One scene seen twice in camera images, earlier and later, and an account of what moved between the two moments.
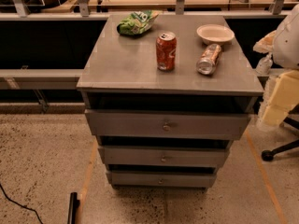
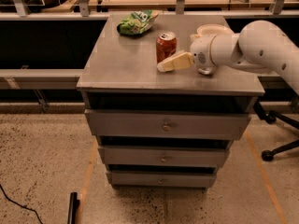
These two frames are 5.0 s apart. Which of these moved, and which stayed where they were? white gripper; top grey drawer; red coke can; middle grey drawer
Moved: white gripper
Stayed: middle grey drawer; top grey drawer; red coke can
